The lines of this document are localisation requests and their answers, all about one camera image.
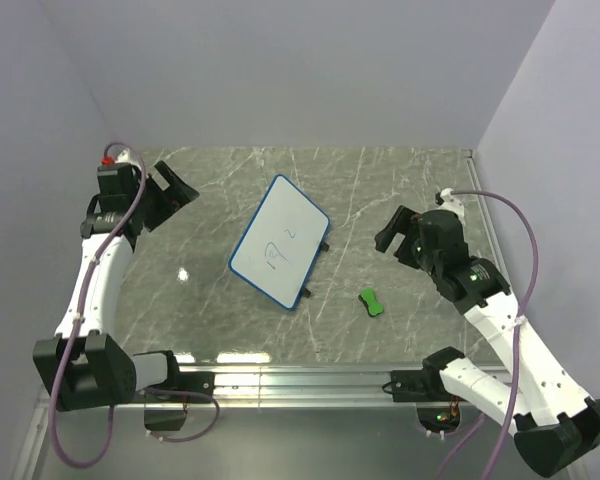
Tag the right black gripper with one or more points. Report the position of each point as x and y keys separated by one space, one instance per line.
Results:
x=403 y=221

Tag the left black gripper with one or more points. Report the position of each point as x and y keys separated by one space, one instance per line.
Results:
x=172 y=199

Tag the green whiteboard eraser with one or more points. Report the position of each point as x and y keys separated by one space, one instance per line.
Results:
x=372 y=306

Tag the blue framed whiteboard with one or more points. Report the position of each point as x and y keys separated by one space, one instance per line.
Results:
x=279 y=247

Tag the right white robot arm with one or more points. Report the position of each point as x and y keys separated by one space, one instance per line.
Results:
x=551 y=418

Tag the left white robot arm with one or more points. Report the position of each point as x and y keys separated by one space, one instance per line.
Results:
x=82 y=366

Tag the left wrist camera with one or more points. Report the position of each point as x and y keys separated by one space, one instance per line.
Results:
x=123 y=157

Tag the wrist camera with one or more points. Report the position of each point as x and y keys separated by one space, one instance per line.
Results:
x=447 y=201
x=123 y=157

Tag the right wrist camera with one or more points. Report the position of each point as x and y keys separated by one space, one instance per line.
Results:
x=447 y=201

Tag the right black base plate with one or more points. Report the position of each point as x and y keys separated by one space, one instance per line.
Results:
x=409 y=386

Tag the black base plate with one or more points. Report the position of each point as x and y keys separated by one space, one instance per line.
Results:
x=201 y=382
x=409 y=386

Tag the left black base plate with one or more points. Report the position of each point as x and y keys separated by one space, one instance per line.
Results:
x=201 y=382

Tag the aluminium rail frame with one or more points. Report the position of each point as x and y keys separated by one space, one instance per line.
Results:
x=297 y=392

